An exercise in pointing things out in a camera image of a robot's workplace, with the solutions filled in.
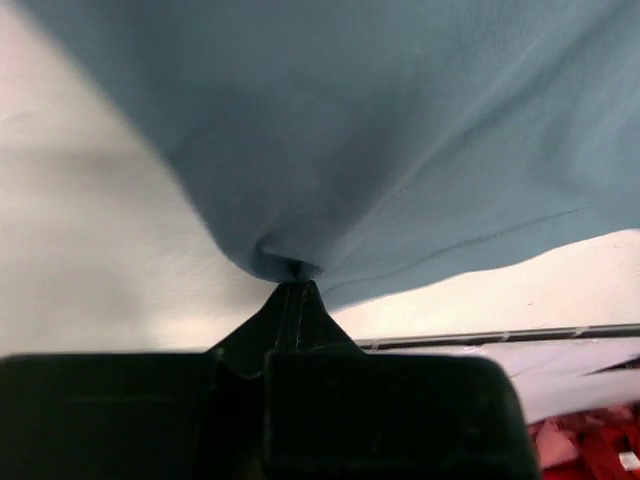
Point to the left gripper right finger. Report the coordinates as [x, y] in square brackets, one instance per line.
[333, 411]

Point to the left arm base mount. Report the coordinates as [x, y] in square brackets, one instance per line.
[600, 444]

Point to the grey-blue t-shirt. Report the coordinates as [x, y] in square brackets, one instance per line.
[378, 146]

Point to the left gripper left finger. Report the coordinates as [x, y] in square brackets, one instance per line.
[143, 415]

